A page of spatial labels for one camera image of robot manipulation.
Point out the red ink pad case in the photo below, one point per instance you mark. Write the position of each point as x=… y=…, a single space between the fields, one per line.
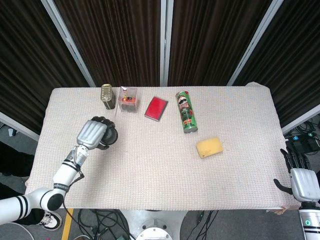
x=156 y=108

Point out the grey metal partition rail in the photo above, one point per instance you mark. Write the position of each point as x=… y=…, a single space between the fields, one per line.
x=302 y=118
x=17 y=125

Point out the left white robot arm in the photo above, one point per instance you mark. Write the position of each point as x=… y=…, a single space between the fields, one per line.
x=62 y=177

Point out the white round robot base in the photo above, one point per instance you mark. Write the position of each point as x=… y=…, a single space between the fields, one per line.
x=153 y=225

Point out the green Pringles can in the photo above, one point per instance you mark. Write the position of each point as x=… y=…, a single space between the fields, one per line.
x=187 y=112

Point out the dark brown pleated curtain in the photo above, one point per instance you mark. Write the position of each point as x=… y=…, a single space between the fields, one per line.
x=215 y=42
x=112 y=42
x=292 y=57
x=30 y=62

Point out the clear plastic toy box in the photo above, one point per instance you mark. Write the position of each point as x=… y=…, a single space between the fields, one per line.
x=128 y=100

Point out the yellow sponge with green backing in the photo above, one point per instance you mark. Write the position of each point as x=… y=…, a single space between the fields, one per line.
x=209 y=147

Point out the black round object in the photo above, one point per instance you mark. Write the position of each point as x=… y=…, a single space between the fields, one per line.
x=111 y=136

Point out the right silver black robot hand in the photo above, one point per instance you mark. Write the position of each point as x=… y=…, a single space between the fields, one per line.
x=305 y=185

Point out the black power box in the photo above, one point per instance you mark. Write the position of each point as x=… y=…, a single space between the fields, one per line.
x=303 y=143

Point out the grey metal partition post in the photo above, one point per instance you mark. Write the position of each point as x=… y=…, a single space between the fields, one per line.
x=253 y=42
x=166 y=42
x=68 y=41

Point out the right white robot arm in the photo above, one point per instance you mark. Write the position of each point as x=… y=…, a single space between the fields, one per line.
x=311 y=220

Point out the white waffle tablecloth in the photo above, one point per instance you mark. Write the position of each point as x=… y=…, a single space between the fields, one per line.
x=162 y=175

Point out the white black sneaker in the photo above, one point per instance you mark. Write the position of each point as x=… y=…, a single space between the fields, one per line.
x=51 y=221

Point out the person in black clothing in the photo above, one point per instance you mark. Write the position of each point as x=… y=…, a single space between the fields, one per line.
x=12 y=160

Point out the gold rectangular tin can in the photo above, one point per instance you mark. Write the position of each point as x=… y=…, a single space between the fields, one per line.
x=107 y=96

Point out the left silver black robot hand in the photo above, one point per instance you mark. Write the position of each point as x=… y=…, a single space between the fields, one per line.
x=91 y=132

